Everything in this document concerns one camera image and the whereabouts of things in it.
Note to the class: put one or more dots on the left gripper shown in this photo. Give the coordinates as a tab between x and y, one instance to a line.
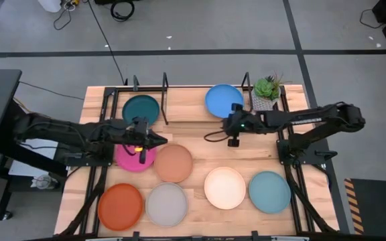
139	135

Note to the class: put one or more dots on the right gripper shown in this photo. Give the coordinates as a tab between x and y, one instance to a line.
246	122

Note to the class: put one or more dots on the terracotta plate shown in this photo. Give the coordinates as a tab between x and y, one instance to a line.
173	164

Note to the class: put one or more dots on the dark teal plate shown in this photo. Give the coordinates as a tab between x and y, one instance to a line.
141	107

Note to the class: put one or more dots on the magenta plate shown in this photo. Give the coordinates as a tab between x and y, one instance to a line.
126	162

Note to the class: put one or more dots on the cream plate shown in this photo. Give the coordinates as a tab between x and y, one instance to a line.
224	188

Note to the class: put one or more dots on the light teal plate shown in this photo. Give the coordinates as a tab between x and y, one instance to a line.
269	192

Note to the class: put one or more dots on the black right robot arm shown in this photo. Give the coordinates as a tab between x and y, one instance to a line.
313	117

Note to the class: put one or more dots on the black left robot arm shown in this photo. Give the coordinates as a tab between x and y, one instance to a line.
62	134

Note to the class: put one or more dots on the blue plate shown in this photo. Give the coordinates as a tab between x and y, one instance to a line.
221	98

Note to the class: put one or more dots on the white triangle-pattern plant pot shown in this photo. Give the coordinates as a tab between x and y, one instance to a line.
260	104

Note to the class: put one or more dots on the green succulent plant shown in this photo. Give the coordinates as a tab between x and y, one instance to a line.
264	87

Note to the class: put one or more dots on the grey plate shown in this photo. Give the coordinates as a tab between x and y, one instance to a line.
166	205

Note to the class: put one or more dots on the orange plate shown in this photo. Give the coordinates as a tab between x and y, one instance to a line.
120	207

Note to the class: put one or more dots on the white board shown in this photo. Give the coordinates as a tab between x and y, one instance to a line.
29	167

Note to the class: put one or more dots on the power strip with yellow plug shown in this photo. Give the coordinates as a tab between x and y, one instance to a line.
70	4

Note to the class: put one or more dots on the black mat with hazard stripes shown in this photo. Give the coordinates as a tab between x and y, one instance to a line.
377	207

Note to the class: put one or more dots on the white container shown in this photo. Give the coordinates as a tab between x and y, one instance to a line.
49	5

